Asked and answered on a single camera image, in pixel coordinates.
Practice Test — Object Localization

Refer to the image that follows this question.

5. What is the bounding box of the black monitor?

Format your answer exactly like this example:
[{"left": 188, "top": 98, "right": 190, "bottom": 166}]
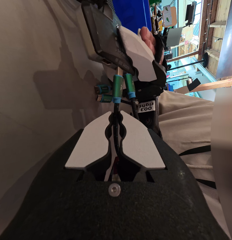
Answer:
[{"left": 184, "top": 1, "right": 197, "bottom": 25}]

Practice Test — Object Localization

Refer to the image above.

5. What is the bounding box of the silver hub adapter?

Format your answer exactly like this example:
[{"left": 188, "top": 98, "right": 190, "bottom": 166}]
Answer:
[{"left": 81, "top": 3, "right": 136, "bottom": 74}]

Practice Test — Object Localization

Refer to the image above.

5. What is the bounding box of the blue plastic bin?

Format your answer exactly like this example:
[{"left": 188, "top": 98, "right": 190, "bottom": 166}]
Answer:
[{"left": 112, "top": 0, "right": 153, "bottom": 30}]

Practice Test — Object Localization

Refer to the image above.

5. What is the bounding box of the person's right forearm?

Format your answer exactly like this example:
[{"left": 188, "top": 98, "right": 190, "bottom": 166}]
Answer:
[{"left": 158, "top": 90, "right": 215, "bottom": 148}]

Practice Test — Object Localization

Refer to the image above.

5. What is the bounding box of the black square lamp panel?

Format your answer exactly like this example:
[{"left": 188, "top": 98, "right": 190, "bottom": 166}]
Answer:
[{"left": 187, "top": 78, "right": 202, "bottom": 91}]

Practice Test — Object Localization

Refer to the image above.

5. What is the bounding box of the wood-framed leaf sign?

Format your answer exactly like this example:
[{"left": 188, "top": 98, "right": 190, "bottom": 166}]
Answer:
[{"left": 162, "top": 6, "right": 177, "bottom": 27}]

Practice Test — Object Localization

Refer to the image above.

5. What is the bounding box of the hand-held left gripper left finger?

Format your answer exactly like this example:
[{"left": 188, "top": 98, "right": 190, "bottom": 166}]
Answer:
[{"left": 64, "top": 111, "right": 114, "bottom": 181}]

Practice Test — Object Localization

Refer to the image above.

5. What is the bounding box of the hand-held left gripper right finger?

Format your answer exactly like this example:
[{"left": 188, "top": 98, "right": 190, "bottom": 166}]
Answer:
[{"left": 118, "top": 110, "right": 166, "bottom": 181}]

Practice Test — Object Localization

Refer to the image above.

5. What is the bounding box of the person's cream sweatshirt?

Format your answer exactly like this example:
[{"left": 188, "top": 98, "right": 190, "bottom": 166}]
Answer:
[{"left": 179, "top": 144, "right": 231, "bottom": 240}]

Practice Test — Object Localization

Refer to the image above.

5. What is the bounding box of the person's right hand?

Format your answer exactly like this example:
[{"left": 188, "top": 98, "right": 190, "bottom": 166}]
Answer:
[{"left": 139, "top": 26, "right": 157, "bottom": 51}]

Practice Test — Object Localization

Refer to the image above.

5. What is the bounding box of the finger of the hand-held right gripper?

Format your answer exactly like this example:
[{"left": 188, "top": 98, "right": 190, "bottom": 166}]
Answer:
[{"left": 117, "top": 25, "right": 158, "bottom": 82}]

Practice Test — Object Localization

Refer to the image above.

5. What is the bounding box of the grey desk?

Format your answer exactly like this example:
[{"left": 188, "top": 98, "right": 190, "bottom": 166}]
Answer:
[{"left": 0, "top": 0, "right": 141, "bottom": 208}]

